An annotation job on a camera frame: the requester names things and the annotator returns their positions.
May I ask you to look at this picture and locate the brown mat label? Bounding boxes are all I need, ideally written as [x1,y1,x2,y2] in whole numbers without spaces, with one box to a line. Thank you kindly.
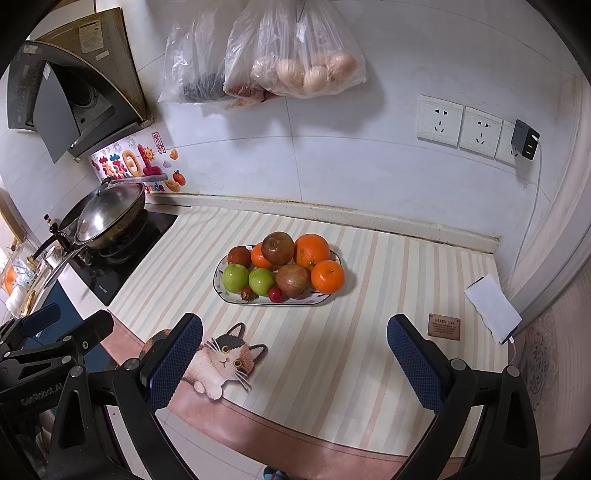
[427,313,462,341]

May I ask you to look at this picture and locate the floral ceramic plate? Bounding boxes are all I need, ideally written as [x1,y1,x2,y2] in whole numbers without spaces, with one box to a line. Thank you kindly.
[212,244,345,308]

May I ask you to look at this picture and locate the blue cabinet front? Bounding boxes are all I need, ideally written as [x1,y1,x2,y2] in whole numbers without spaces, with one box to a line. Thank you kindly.
[25,272,116,370]

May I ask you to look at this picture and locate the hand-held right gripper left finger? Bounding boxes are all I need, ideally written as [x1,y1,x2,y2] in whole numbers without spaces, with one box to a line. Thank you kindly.
[48,313,204,480]

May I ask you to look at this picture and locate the large orange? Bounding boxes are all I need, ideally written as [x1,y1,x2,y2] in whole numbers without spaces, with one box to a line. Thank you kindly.
[294,233,331,271]

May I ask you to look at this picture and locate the black range hood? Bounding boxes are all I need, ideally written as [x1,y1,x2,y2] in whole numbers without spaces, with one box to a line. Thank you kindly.
[7,41,144,164]

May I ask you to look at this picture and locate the dark red pomegranate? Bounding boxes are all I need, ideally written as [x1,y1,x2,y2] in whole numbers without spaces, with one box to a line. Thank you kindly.
[227,246,253,268]

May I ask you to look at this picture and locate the clear plastic bag dark contents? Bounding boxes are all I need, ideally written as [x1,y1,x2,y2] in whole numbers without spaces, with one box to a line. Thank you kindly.
[158,9,241,109]

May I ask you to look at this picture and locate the striped mat with cat print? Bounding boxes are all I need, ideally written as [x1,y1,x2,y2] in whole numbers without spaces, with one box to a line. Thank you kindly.
[106,205,525,460]

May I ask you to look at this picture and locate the clear plastic bag of eggs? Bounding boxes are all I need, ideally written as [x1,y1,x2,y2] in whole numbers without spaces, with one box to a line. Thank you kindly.
[223,0,368,100]

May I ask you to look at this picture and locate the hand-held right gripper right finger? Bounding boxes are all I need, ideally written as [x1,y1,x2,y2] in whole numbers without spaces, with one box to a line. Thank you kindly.
[387,314,541,480]

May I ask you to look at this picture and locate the dark grey charger plug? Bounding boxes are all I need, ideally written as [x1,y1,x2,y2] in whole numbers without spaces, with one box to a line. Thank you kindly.
[510,119,541,161]

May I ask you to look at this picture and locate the black gas stove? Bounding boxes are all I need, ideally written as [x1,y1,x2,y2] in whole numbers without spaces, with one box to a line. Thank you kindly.
[69,210,179,306]

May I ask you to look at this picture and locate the small orange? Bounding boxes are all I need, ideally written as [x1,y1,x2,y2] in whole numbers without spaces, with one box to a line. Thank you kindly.
[250,242,278,271]
[310,260,346,295]

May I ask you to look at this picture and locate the steel wok with lid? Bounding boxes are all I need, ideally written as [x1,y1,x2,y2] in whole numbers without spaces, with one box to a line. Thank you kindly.
[30,184,148,260]

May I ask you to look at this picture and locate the white wall socket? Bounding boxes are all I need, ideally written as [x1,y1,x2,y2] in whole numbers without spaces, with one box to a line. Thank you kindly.
[417,95,464,146]
[458,106,504,158]
[495,119,527,164]

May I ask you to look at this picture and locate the steel wok lid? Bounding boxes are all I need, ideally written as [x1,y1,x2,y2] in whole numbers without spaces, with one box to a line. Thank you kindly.
[75,182,146,244]

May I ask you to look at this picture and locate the green apple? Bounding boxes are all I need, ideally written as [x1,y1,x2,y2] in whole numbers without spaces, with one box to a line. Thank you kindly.
[222,263,250,294]
[248,268,277,297]

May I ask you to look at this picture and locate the colourful cartoon wall sticker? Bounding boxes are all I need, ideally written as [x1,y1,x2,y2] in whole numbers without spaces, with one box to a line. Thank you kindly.
[90,143,167,185]

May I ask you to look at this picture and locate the white charging cable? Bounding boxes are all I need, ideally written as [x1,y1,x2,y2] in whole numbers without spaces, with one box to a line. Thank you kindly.
[507,134,544,366]

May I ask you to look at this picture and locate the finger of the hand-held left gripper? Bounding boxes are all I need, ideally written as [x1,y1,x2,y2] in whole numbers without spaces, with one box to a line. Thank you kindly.
[16,302,63,340]
[56,310,115,361]

